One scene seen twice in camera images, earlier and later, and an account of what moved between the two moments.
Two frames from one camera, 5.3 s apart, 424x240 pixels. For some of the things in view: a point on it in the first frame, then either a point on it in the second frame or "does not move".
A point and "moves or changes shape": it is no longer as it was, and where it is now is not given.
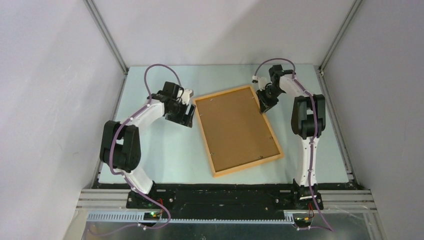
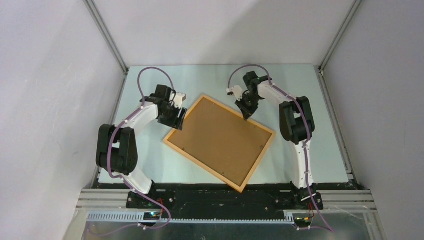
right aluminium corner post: [354, 9] does not move
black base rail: [262, 201] does not move
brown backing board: [236, 131] moves or changes shape
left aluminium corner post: [103, 29] does not move
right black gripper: [265, 104] → [247, 112]
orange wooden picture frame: [222, 172] moves or changes shape
